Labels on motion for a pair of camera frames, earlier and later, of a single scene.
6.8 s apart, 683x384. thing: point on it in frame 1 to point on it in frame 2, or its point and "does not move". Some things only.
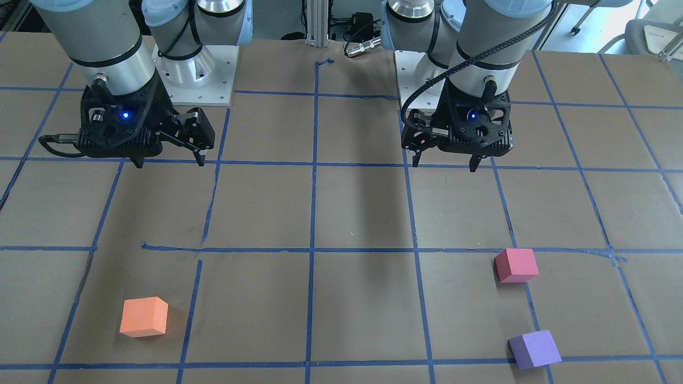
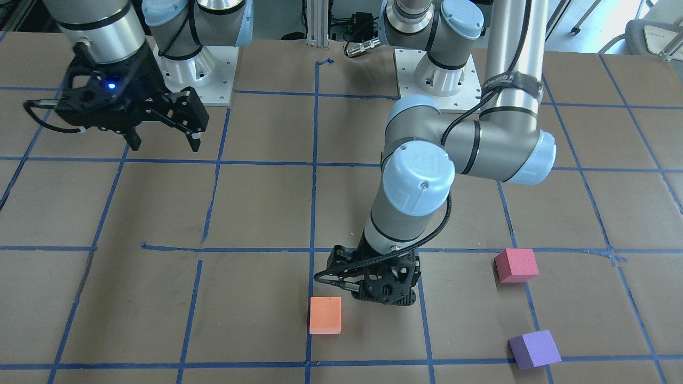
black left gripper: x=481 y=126 to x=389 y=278
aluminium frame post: x=317 y=23 does not move
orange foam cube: x=144 y=317 to x=325 y=315
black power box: x=362 y=25 does not move
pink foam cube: x=515 y=264 does not move
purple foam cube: x=534 y=349 does not move
